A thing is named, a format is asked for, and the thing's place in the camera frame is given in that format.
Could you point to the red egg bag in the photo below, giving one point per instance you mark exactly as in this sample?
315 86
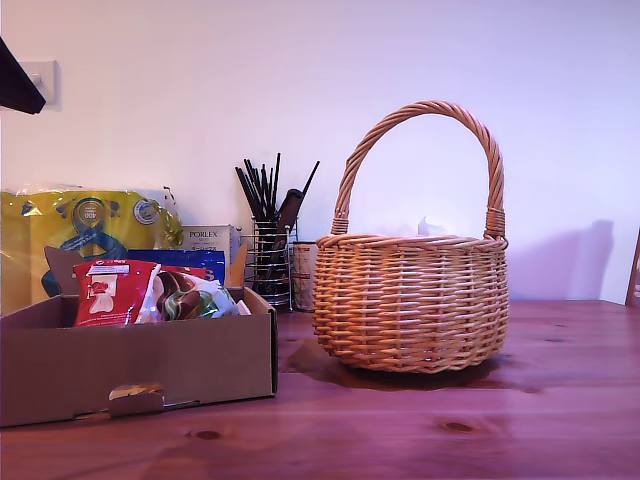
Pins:
110 295

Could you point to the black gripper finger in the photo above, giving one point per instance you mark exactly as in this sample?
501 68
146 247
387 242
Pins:
15 85

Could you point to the white Porlex box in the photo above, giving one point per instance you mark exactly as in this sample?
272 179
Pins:
210 240

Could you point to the black chopstick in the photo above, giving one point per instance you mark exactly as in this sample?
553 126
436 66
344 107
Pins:
254 189
246 194
310 176
265 192
276 185

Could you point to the yellow paper towel pack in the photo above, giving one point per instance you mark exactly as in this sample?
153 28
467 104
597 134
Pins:
100 220

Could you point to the brown cardboard box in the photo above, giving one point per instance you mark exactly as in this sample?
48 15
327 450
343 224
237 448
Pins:
150 360

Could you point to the blue Terry's egg bag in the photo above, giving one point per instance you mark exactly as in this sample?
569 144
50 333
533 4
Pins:
200 261

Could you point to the brown wooden chair back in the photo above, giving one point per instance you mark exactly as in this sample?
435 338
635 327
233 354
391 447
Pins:
635 280

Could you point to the woven wicker basket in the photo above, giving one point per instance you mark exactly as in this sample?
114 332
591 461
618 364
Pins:
410 310

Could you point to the white light switch plate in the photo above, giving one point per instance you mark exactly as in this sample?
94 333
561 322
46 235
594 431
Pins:
50 80

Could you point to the white labelled tin can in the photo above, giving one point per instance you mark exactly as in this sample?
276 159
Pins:
302 275

